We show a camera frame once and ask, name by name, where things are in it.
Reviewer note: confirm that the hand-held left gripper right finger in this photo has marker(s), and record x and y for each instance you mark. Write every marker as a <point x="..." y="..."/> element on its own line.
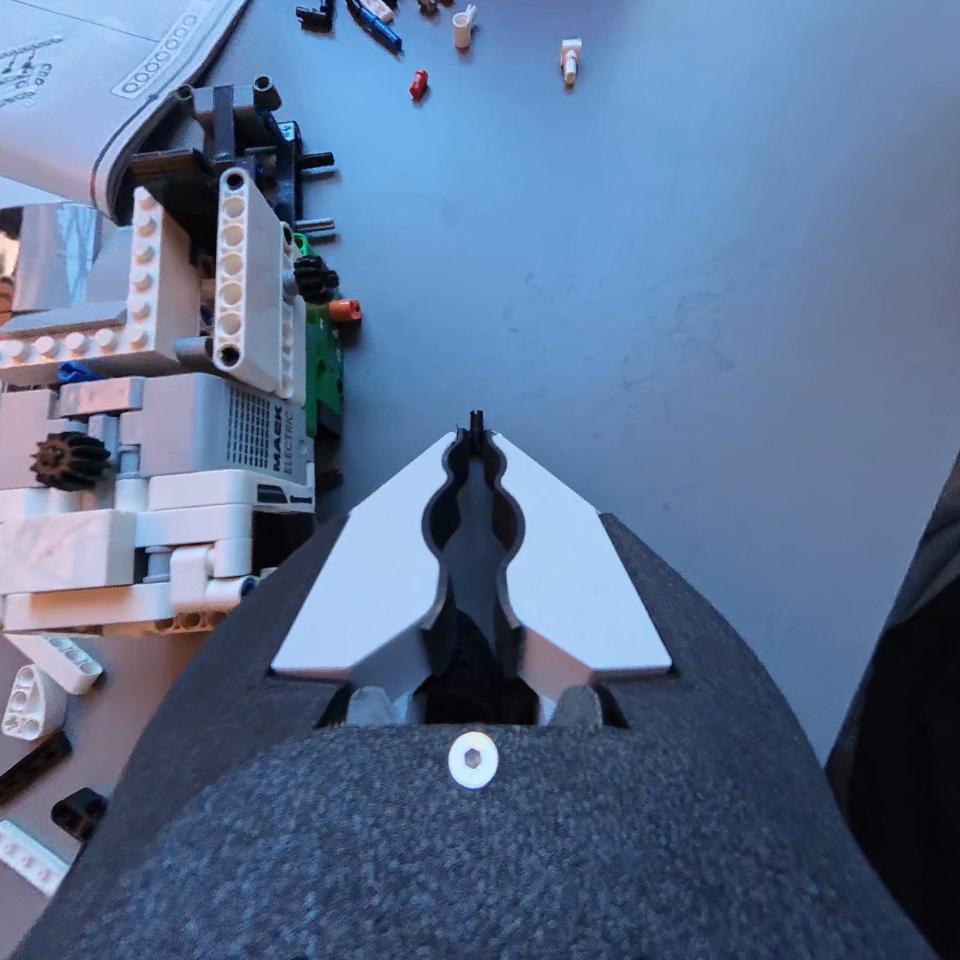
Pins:
<point x="577" y="592"/>

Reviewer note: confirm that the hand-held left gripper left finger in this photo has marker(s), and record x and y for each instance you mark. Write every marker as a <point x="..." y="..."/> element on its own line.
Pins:
<point x="352" y="592"/>

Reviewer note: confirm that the small black lego pin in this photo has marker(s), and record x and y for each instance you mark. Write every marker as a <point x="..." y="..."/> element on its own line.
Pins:
<point x="475" y="424"/>

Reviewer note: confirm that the white lego truck model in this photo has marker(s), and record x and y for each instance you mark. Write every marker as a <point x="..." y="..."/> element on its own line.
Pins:
<point x="187" y="420"/>

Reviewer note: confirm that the white lego beam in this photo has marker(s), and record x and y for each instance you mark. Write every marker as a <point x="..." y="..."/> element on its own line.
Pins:
<point x="67" y="664"/>
<point x="30" y="855"/>

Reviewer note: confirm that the white triangular lego piece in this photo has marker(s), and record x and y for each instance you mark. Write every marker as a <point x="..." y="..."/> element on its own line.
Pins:
<point x="30" y="705"/>

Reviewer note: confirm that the black lego connector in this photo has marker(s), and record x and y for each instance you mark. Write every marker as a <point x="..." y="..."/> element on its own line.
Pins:
<point x="315" y="15"/>
<point x="79" y="814"/>

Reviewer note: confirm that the black lego beam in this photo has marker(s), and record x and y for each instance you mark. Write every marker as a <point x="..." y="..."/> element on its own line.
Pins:
<point x="34" y="766"/>

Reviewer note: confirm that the red lego pin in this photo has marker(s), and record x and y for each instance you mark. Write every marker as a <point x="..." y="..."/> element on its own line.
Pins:
<point x="418" y="84"/>

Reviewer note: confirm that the blue lego axle pin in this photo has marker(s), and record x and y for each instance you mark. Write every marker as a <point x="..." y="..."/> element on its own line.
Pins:
<point x="379" y="26"/>

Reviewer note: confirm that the lego instruction booklet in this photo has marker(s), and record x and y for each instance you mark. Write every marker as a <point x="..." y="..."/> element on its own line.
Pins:
<point x="82" y="82"/>

